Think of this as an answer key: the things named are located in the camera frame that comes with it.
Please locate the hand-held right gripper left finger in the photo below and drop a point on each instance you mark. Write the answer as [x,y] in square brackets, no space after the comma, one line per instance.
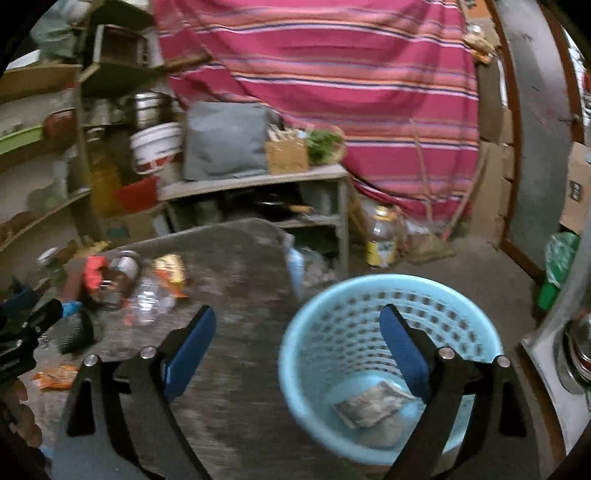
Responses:
[191,353]

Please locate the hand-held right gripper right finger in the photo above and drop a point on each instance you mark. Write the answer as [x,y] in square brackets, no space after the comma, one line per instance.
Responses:
[404,353]

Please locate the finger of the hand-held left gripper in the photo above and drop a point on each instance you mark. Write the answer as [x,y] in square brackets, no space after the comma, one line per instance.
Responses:
[46,314]

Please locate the orange snack packet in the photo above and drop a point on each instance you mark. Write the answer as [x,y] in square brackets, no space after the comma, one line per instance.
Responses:
[94,272]

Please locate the light blue plastic basket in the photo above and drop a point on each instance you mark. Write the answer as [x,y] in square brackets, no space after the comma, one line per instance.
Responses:
[323,332]

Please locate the person's left hand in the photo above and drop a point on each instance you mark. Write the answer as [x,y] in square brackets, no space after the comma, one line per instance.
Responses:
[21,415]

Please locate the blue plastic bag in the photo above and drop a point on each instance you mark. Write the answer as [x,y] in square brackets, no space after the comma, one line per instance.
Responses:
[71,308]

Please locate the orange wrapper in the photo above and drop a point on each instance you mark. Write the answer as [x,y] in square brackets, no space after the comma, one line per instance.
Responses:
[55,376]

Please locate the crumpled grey wrapper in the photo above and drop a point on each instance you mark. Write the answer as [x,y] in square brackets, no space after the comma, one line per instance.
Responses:
[369,406]

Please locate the purple grape candy tray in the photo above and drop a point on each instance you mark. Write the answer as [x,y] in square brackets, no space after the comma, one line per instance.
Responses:
[150,300]

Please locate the yellow flat box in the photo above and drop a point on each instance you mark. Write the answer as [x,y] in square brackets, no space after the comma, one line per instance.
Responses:
[171,274]

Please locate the clear jar with brown contents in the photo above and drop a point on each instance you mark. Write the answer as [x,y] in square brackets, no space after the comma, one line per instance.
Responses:
[123,272]

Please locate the yellow label oil bottle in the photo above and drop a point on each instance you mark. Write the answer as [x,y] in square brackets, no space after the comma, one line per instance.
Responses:
[382,244]

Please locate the straw broom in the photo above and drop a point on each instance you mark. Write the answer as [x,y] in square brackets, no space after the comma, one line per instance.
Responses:
[427,217]

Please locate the large amber oil bottle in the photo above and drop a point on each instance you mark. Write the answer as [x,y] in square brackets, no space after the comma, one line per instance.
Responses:
[104,175]

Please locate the red plastic basket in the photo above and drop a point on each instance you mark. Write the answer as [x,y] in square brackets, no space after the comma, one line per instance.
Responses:
[137,194]

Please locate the metal bowl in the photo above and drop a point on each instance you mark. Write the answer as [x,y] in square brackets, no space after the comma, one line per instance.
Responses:
[577,355]

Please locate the green plastic bottle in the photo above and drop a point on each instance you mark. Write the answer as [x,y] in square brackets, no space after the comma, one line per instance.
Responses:
[558,258]

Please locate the wooden shelf table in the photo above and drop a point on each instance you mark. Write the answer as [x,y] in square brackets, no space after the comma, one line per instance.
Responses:
[258,177]

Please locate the white plastic bucket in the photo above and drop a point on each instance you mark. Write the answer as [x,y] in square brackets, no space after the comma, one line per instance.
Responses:
[157,147]

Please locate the grey cushion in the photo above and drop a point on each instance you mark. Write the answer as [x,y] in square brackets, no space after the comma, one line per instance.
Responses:
[221,143]

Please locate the small cardboard box with sticks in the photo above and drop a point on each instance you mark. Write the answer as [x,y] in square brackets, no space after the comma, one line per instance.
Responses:
[286,157]

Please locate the green leafy vegetables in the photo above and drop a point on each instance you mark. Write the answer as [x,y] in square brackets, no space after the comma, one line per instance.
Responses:
[325,145]

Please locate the metal pot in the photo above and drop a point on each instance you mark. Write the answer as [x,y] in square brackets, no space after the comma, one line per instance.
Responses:
[150,110]

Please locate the large cardboard box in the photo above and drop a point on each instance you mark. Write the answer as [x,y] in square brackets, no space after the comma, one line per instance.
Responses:
[577,194]

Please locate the red striped cloth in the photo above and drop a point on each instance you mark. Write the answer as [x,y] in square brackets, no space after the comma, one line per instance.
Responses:
[332,83]

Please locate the curved wooden wall shelf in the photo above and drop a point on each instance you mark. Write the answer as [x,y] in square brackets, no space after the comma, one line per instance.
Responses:
[27,78]

